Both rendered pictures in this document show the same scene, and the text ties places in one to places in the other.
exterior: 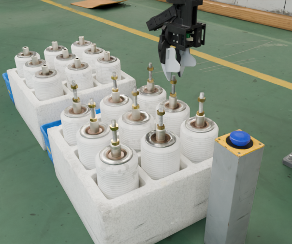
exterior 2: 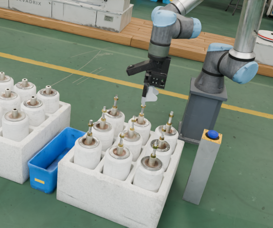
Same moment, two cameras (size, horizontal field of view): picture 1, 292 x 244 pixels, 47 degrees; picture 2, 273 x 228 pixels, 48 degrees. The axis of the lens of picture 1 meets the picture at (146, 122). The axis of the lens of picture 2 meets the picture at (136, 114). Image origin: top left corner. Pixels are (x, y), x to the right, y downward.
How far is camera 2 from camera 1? 76 cm
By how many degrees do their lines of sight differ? 40
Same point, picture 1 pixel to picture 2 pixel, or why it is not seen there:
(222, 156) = (207, 145)
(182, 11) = (160, 64)
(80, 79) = (41, 114)
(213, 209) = (195, 177)
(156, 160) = (165, 159)
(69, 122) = (91, 152)
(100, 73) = (47, 105)
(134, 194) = (166, 184)
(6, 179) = (16, 220)
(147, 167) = not seen: hidden behind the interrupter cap
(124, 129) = (130, 146)
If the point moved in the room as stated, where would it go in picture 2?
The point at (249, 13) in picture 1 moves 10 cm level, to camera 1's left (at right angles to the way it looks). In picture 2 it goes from (68, 26) to (59, 26)
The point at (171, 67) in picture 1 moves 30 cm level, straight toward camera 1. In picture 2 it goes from (150, 98) to (207, 141)
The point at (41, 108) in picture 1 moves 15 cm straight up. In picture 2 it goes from (24, 148) to (23, 113)
